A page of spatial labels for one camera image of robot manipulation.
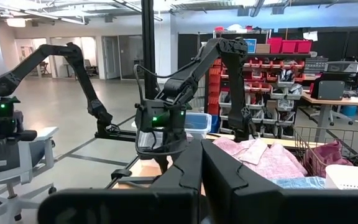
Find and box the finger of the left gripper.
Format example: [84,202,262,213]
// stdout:
[152,152,165,175]
[163,152,176,175]

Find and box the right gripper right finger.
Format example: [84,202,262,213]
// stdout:
[201,139,358,224]

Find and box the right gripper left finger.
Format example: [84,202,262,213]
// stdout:
[37,139,203,224]

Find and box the pink shirt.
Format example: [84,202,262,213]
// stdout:
[212,136,309,182]

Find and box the blue striped shirt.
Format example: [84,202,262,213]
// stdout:
[270,175,328,190]

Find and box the maroon cloth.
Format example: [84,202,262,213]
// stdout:
[303,139,354,179]

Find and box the clear plastic bin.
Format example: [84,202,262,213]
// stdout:
[131,111,213,156]

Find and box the white perforated basket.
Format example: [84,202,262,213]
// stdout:
[324,164,358,190]

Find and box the blue sign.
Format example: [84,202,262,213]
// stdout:
[244,37,258,54]

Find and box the cardboard box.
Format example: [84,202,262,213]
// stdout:
[255,43,272,54]

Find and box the grey office chair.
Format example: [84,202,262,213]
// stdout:
[0,73,59,223]

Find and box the wooden desk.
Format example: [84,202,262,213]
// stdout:
[301,91,358,144]

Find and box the red storage bin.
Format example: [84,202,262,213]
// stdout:
[266,37,283,54]
[295,39,313,54]
[280,39,297,54]

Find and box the grey desktop printer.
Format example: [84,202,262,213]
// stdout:
[324,60,358,74]

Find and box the black rounded bracket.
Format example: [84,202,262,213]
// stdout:
[110,168,133,180]

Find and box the wire mesh basket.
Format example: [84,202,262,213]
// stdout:
[292,124,358,179]

